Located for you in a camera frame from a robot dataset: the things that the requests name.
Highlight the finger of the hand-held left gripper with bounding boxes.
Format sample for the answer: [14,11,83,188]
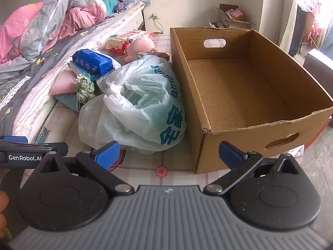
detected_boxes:
[0,136,29,144]

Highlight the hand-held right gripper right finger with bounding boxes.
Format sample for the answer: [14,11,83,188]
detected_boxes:
[203,141,299,197]

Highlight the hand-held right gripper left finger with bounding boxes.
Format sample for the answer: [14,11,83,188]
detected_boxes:
[34,141,134,196]

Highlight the large cardboard box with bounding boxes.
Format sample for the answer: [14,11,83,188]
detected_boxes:
[170,27,333,174]

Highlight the teal towel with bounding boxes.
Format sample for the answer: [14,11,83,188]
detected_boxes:
[54,94,81,113]

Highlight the small pink cushion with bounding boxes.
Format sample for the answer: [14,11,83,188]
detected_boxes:
[49,71,78,96]

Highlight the teal white tissue packet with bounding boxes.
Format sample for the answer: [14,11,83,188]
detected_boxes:
[68,62,101,82]

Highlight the blue wipes packet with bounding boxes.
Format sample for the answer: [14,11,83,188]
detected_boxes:
[72,49,114,75]

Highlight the pink plush toy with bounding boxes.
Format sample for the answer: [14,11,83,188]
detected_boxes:
[122,37,170,62]

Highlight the person's left hand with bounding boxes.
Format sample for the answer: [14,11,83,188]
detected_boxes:
[0,189,8,237]

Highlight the white plastic bag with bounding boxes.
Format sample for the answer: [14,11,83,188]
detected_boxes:
[78,55,188,155]

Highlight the green ruffled cloth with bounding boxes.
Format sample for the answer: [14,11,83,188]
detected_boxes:
[75,74,97,105]

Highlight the grey floral bed sheet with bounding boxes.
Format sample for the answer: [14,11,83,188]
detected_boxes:
[0,23,112,136]

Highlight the cream cloth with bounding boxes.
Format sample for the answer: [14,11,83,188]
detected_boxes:
[105,36,128,50]

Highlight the red white wipes packet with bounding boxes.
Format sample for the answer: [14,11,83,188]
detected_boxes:
[118,30,158,42]

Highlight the pink grey quilt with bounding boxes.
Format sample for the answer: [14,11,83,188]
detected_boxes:
[0,0,107,64]

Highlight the plain brown carton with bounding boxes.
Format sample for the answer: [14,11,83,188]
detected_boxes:
[303,48,333,82]

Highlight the small printed cardboard box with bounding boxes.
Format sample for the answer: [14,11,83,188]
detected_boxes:
[209,4,257,30]

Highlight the dark garment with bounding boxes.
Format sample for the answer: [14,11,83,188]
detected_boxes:
[289,4,308,56]

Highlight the pink packets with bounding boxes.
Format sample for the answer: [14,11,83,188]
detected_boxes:
[225,8,244,19]

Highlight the blue pillow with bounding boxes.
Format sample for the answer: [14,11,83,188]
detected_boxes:
[99,0,119,15]

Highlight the purple cloth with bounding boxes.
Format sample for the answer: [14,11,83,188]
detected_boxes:
[114,0,151,13]

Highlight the cream curtain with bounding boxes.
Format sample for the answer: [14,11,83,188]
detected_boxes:
[280,0,307,55]

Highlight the hanging pink clothes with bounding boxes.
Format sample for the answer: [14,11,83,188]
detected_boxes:
[299,0,329,47]

